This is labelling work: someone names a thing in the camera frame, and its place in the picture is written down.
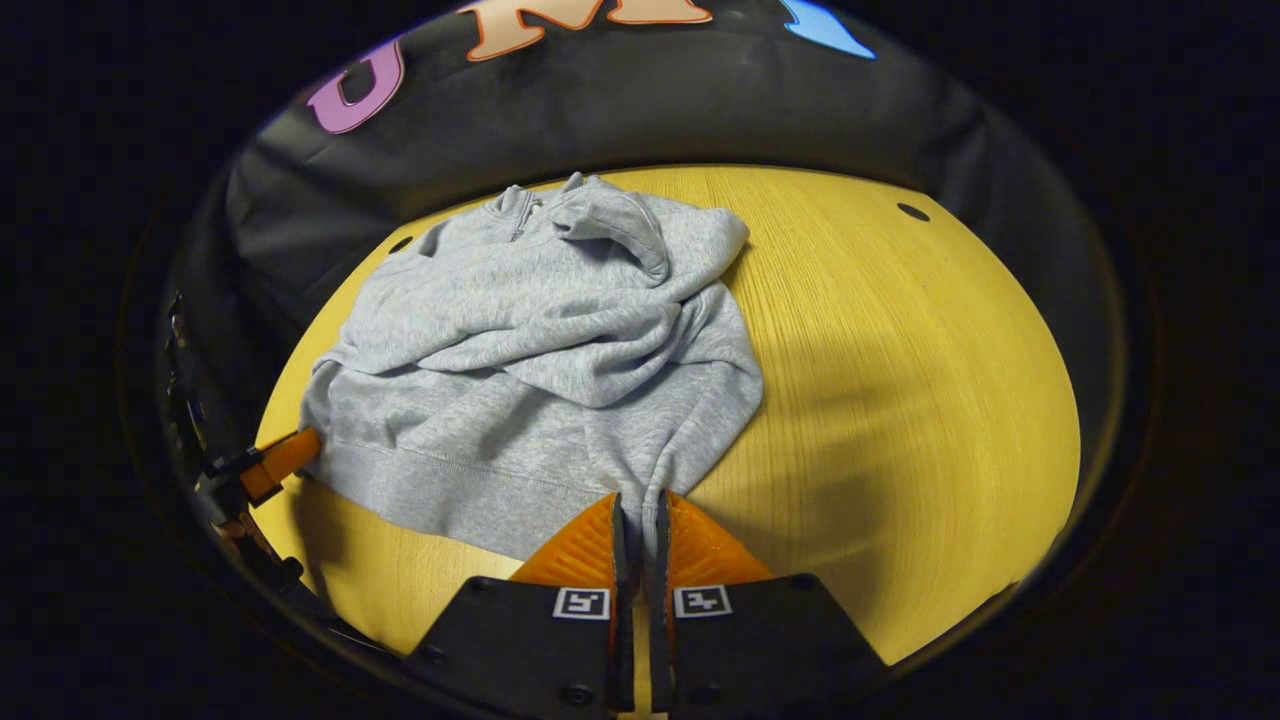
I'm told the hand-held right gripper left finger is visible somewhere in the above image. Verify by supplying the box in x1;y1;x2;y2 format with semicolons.
410;492;636;716

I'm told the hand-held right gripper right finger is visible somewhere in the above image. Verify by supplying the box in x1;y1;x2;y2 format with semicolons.
650;490;886;716

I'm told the grey zip-neck sweatshirt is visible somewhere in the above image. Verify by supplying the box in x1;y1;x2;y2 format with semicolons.
298;172;766;566

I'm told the black backdrop cloth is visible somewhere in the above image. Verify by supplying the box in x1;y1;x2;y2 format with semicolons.
160;0;1126;471

